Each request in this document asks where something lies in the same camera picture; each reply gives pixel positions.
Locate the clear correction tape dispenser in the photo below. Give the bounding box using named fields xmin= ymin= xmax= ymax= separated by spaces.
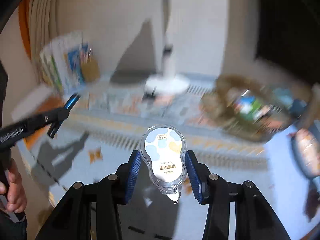
xmin=140 ymin=124 xmax=187 ymax=203

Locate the woven basket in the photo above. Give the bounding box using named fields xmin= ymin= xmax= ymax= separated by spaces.
xmin=200 ymin=74 xmax=313 ymax=143

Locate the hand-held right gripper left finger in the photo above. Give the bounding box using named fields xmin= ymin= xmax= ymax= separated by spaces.
xmin=35 ymin=150 xmax=142 ymax=240

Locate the person's left hand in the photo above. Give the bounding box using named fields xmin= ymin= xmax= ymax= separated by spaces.
xmin=0 ymin=157 xmax=27 ymax=214

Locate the white lamp stand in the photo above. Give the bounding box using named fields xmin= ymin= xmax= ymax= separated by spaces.
xmin=132 ymin=0 xmax=189 ymax=96

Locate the printed table mat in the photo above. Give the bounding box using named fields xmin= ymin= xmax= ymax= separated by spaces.
xmin=20 ymin=72 xmax=310 ymax=220

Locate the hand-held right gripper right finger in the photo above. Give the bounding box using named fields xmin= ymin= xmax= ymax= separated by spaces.
xmin=184 ymin=150 xmax=292 ymax=240

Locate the blue and green packet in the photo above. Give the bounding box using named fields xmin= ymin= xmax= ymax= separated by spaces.
xmin=232 ymin=94 xmax=265 ymax=122

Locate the dark door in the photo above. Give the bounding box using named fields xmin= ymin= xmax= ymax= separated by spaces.
xmin=252 ymin=0 xmax=320 ymax=85

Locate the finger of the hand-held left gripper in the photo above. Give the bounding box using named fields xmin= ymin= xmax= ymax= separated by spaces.
xmin=47 ymin=119 xmax=63 ymax=139
xmin=64 ymin=93 xmax=81 ymax=111

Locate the blue-edged pink item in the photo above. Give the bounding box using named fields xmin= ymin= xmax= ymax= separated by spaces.
xmin=287 ymin=127 xmax=320 ymax=180

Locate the row of colourful books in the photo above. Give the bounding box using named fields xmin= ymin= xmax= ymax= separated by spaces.
xmin=39 ymin=31 xmax=87 ymax=93

